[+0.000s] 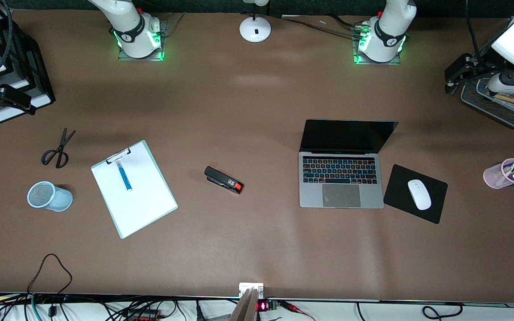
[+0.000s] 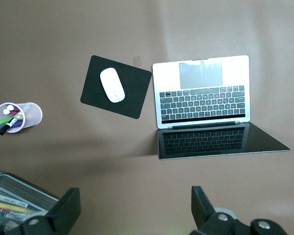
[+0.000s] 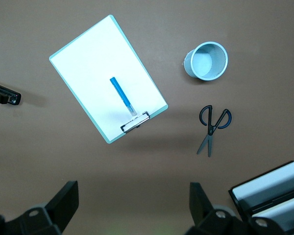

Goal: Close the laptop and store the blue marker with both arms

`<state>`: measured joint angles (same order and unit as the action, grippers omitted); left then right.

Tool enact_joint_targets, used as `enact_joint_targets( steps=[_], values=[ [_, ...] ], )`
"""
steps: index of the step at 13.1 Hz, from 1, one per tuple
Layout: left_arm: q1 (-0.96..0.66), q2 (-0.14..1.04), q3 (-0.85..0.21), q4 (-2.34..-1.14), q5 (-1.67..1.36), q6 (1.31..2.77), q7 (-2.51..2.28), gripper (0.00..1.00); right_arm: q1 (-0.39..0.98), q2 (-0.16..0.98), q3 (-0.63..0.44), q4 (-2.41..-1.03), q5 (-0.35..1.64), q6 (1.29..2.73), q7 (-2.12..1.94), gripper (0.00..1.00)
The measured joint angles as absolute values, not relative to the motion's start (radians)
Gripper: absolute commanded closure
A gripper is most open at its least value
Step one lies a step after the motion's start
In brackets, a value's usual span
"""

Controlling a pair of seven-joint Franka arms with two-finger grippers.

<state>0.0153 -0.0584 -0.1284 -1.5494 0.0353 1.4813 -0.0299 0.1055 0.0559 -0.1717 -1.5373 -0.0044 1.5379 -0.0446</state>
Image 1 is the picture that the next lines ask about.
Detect blue marker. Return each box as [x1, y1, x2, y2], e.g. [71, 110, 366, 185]
[116, 160, 133, 192]

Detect black mesh tray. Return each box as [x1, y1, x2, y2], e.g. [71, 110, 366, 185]
[460, 78, 514, 130]

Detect black and white desk organizer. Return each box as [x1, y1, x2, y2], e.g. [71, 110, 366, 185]
[0, 0, 56, 125]

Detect black cable bundle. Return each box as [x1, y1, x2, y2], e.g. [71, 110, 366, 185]
[279, 15, 367, 37]

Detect white paper sheet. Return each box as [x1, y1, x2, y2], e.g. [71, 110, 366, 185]
[93, 143, 177, 237]

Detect green clipboard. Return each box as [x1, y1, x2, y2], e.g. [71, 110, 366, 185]
[91, 140, 178, 239]

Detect black mouse pad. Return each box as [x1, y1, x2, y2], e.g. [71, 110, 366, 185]
[383, 164, 448, 225]

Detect light blue mesh pen cup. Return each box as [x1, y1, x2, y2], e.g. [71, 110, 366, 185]
[27, 181, 74, 212]

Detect white lamp base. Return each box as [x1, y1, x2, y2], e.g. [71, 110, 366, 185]
[239, 0, 272, 43]

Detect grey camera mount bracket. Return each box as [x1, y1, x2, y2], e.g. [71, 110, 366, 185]
[229, 282, 265, 321]

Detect black stapler with red tip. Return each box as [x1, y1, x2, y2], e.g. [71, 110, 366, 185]
[204, 166, 244, 195]

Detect black looped cable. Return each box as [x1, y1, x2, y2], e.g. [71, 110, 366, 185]
[27, 253, 73, 321]

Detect black coiled cable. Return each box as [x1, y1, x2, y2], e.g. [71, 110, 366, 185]
[421, 303, 464, 320]

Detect white computer mouse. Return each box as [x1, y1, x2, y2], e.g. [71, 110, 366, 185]
[407, 179, 432, 211]

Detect black blue-handled scissors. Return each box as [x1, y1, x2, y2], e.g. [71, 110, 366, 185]
[41, 128, 76, 169]

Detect silver laptop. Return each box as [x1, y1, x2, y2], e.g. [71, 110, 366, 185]
[298, 119, 399, 209]

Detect pink translucent pen cup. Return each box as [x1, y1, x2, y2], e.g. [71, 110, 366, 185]
[483, 158, 514, 189]

